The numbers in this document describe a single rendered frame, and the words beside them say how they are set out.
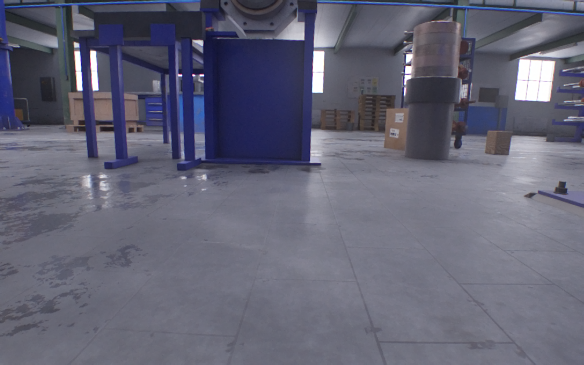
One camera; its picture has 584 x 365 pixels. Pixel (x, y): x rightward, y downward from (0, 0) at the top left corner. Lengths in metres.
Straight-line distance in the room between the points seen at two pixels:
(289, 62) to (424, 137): 1.26
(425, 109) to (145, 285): 2.49
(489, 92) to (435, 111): 11.34
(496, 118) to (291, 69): 12.37
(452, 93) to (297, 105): 1.26
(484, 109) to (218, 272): 13.53
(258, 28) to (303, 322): 1.92
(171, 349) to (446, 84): 2.60
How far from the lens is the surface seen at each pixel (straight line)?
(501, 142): 3.90
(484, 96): 13.96
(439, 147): 2.80
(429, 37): 2.86
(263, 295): 0.55
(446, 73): 2.82
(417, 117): 2.80
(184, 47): 1.97
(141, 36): 2.06
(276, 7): 2.09
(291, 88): 2.23
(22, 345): 0.54
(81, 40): 2.70
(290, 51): 2.26
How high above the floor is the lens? 0.28
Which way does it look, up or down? 11 degrees down
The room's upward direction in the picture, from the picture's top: 1 degrees clockwise
